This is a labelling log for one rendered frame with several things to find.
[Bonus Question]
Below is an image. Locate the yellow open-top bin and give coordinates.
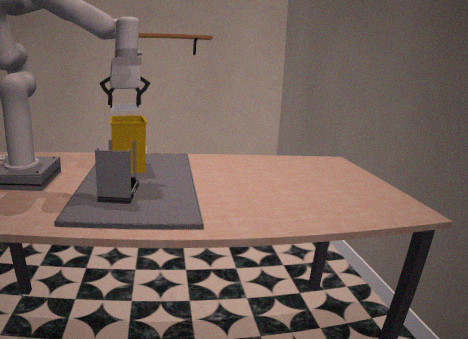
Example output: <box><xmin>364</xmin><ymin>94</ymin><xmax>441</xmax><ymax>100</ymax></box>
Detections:
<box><xmin>110</xmin><ymin>115</ymin><xmax>147</xmax><ymax>173</ymax></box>

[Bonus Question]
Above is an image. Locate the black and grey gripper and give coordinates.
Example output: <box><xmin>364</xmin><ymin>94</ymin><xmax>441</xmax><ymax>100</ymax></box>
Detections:
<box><xmin>100</xmin><ymin>63</ymin><xmax>150</xmax><ymax>108</ymax></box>

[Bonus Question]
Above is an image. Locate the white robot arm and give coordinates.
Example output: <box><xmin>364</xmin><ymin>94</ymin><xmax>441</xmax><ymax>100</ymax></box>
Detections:
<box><xmin>0</xmin><ymin>0</ymin><xmax>142</xmax><ymax>170</ymax></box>

